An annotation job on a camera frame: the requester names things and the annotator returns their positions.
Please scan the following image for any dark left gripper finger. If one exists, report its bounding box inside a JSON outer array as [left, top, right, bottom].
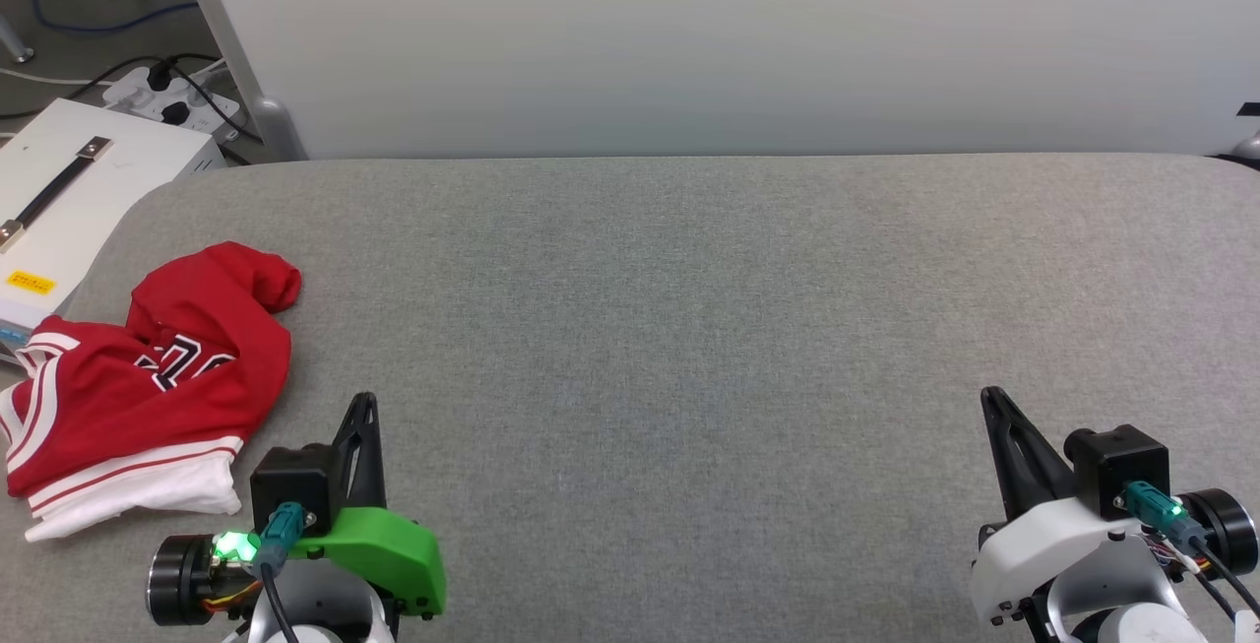
[[332, 392, 388, 512]]

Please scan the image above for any white case with black handle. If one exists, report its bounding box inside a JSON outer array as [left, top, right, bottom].
[[0, 97, 229, 368]]

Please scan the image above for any black left camera cable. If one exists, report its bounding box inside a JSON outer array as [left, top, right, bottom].
[[256, 502, 308, 643]]

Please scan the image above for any white partition panel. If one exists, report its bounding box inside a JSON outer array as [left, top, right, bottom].
[[175, 0, 1260, 163]]

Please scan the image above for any red white basketball jersey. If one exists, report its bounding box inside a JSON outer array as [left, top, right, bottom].
[[0, 241, 303, 543]]

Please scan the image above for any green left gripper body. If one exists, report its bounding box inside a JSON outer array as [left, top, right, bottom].
[[148, 507, 447, 626]]

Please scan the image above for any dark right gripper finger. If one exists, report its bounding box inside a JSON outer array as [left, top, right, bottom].
[[980, 386, 1077, 522]]

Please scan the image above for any white power strip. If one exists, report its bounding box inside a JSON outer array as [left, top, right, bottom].
[[102, 66, 243, 144]]

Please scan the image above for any black right camera cable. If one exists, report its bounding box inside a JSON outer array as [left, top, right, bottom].
[[1122, 482, 1260, 624]]

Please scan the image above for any black camera cable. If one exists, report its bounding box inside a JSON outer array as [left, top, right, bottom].
[[1122, 482, 1260, 624], [256, 502, 308, 643]]

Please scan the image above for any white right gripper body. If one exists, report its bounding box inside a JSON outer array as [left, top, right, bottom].
[[969, 488, 1260, 643]]

